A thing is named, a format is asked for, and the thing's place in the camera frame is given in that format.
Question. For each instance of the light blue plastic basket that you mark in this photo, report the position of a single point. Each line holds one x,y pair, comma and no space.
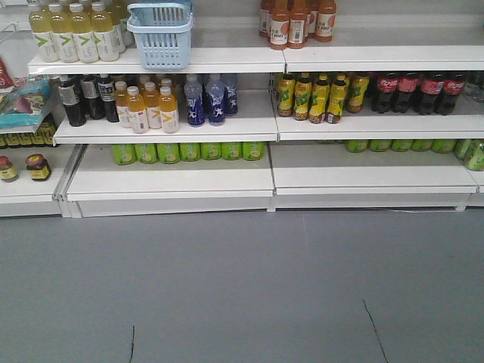
162,32

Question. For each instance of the green tea bottle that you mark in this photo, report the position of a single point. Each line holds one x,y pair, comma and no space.
189,152
146,153
123,154
168,153
253,150
231,150
210,150

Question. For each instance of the blue sports drink bottle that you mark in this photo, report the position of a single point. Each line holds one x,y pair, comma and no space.
216,92
193,94
230,100

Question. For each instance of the orange vitamin drink bottle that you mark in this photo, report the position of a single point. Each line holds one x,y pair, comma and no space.
168,110
152,104
137,111
121,99

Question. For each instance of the yellow lemon tea bottle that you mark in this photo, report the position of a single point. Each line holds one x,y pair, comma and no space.
302,94
358,87
286,87
336,100
320,94

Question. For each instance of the white metal shelf unit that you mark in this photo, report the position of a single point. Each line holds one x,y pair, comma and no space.
295,173

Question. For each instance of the dark soy sauce bottle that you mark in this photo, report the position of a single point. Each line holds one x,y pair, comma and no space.
70,97
106,88
92,96

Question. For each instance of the plastic cola bottle red label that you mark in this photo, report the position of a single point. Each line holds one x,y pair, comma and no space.
430,88
386,85
407,84
452,88

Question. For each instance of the orange C100 juice bottle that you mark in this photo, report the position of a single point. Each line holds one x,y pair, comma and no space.
280,21
297,27
325,21

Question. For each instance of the pale green drink bottle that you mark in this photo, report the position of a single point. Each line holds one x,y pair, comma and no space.
42,33
105,38
82,34
63,33

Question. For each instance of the sauce jar red lid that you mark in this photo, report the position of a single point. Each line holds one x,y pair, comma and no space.
8,171
38,167

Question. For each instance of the teal snack bag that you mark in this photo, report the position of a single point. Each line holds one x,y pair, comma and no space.
27,104

